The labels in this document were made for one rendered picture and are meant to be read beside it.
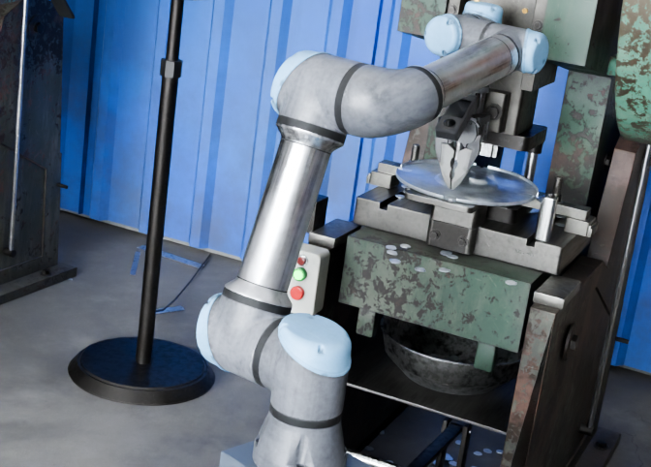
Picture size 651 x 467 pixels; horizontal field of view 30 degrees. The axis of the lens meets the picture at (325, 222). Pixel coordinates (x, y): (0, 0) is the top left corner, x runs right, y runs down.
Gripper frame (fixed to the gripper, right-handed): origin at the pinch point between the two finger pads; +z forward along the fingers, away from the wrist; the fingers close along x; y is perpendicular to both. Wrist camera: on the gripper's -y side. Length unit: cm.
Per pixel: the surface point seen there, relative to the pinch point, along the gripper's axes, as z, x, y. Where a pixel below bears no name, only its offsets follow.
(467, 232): 10.0, -3.9, 3.8
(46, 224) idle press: 62, 149, 75
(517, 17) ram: -32.6, -3.8, 13.3
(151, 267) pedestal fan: 49, 86, 34
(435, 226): 10.4, 2.9, 3.8
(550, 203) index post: 1.3, -18.5, 7.7
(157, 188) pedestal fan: 28, 86, 33
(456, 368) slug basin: 40.3, -6.0, 6.5
